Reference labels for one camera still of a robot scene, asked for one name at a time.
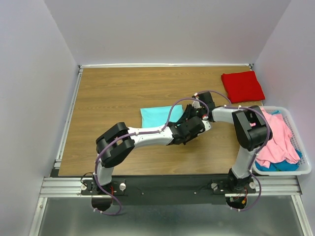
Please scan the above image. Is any teal t shirt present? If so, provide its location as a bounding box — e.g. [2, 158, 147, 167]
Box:
[140, 105, 184, 128]

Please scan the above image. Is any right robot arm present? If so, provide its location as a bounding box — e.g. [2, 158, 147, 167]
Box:
[174, 91, 273, 193]

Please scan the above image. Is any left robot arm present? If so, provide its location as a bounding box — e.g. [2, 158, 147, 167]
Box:
[92, 116, 211, 194]

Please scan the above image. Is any folded red t shirt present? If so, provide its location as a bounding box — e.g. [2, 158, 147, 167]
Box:
[221, 71, 265, 103]

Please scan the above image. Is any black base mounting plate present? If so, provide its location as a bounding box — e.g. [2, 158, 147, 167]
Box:
[81, 175, 259, 213]

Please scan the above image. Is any pink t shirt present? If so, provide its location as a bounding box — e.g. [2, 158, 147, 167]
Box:
[255, 107, 301, 169]

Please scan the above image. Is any blue t shirt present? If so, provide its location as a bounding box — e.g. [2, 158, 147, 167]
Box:
[255, 109, 303, 172]

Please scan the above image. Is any white plastic laundry basket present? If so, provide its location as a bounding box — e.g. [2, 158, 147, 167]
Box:
[253, 106, 312, 176]

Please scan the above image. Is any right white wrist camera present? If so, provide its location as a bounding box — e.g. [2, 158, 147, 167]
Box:
[192, 93, 201, 109]

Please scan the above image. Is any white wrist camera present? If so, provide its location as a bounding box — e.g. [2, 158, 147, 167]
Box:
[202, 120, 211, 131]
[192, 93, 201, 109]

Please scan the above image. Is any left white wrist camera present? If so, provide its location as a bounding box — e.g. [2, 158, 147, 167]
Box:
[202, 120, 211, 131]

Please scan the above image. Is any aluminium frame rail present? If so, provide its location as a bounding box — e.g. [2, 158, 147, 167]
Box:
[29, 176, 313, 236]

